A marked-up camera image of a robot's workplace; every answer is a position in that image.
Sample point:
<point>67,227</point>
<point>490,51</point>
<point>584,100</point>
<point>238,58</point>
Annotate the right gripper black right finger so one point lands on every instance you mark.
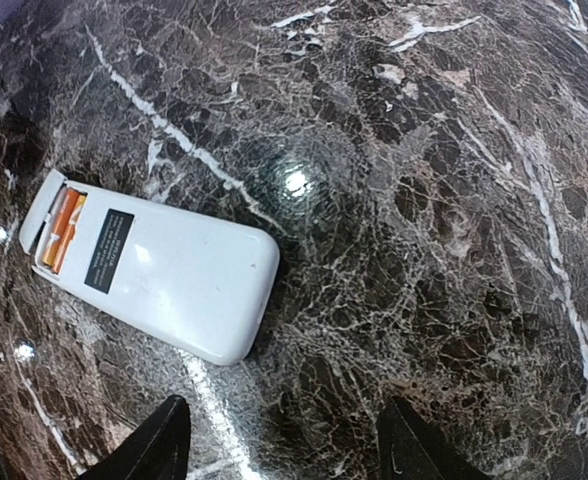
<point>410,448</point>

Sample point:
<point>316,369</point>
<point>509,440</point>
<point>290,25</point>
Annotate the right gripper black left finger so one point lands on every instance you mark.
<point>157,449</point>

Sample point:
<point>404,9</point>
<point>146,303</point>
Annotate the white remote control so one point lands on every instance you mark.
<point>197,282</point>

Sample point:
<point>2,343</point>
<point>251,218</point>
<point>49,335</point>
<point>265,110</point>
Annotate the orange battery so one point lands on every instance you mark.
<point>64,212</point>
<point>56,248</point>

